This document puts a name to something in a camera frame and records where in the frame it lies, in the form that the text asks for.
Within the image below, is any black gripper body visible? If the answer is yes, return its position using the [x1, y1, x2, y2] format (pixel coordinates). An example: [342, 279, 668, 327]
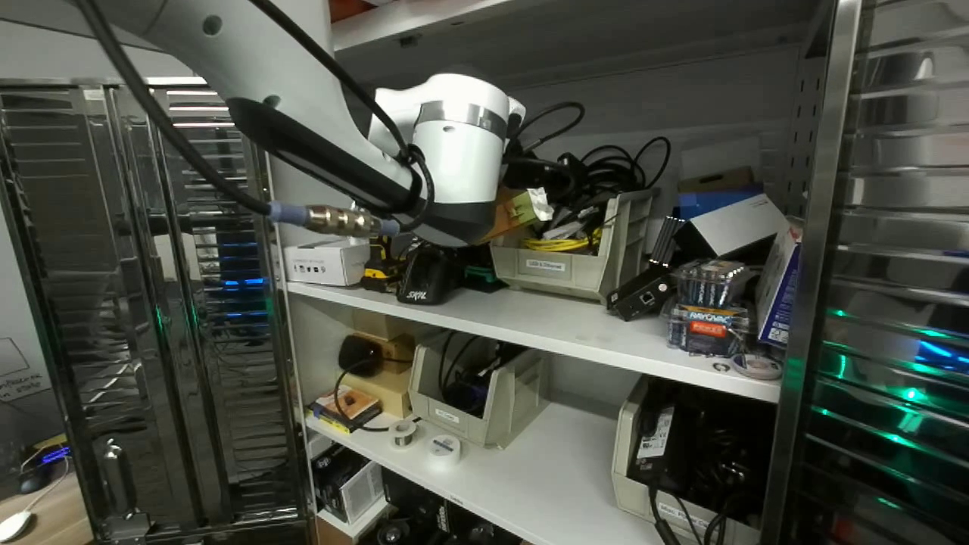
[412, 197, 503, 252]

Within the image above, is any plain cardboard box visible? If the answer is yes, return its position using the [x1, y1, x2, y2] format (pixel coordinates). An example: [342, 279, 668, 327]
[342, 337, 418, 416]

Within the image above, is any blue white cardboard box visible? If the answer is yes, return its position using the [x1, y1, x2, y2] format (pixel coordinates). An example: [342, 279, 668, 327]
[672, 183, 789, 261]

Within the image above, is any white black box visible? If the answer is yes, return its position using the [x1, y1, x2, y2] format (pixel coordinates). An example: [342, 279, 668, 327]
[311, 442, 386, 523]

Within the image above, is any white printed retail box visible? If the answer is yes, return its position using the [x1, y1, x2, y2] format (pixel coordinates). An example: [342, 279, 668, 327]
[754, 221, 808, 354]

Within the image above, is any black battery charger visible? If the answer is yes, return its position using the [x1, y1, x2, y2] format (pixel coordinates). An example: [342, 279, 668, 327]
[392, 245, 459, 307]

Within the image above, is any white carton with social icons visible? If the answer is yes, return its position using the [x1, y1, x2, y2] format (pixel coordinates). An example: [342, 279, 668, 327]
[282, 236, 373, 291]

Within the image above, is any white metal shelving unit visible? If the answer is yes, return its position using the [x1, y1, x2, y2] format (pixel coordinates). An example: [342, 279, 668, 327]
[262, 0, 873, 545]

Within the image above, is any black round device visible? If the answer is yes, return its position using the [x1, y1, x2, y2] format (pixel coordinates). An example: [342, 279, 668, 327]
[335, 333, 386, 377]

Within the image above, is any grey bin with black parts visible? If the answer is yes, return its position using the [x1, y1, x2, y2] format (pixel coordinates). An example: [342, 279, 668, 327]
[405, 331, 555, 452]

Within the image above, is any black plug adapter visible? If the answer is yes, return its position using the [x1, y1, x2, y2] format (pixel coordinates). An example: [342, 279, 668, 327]
[602, 263, 677, 323]

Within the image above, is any orange flat package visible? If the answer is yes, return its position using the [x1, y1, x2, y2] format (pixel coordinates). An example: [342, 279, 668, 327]
[306, 389, 386, 435]

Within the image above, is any steel tray rack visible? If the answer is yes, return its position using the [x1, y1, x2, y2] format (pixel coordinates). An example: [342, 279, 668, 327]
[0, 78, 311, 541]

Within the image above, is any yellow black cordless drill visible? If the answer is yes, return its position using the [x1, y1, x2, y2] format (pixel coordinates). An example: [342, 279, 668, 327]
[360, 236, 405, 297]

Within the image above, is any yellow coiled cable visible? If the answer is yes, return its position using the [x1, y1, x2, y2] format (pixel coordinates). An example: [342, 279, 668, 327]
[519, 234, 592, 256]

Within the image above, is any grey bin with yellow cable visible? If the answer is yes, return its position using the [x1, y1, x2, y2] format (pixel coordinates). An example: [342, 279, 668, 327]
[488, 189, 660, 304]

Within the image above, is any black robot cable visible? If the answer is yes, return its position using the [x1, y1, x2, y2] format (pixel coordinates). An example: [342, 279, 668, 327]
[72, 0, 437, 243]

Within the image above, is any black cable bundle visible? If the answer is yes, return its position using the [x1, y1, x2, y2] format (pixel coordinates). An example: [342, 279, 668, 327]
[503, 100, 674, 218]

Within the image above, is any grey bin with black cables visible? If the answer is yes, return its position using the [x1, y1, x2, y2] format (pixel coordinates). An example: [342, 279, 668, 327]
[608, 375, 781, 538]

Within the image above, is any chrome wire rack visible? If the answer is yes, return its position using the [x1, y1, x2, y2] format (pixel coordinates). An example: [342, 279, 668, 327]
[806, 0, 969, 545]

